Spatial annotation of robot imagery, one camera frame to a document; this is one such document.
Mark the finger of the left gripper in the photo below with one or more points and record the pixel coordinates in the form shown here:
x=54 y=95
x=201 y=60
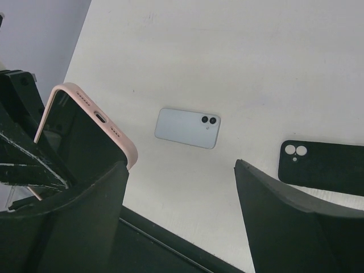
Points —
x=24 y=162

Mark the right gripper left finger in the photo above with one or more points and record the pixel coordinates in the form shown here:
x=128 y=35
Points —
x=72 y=231

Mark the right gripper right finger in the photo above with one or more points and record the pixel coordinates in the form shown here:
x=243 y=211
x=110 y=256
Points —
x=289 y=230

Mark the pink phone case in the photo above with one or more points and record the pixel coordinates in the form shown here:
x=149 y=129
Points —
x=77 y=134

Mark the black phone case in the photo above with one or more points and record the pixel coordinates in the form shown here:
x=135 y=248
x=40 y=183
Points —
x=325 y=166

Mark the light blue phone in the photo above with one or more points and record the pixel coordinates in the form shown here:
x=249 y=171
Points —
x=188 y=127

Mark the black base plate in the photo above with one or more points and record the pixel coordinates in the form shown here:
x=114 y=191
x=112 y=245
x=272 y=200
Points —
x=141 y=245

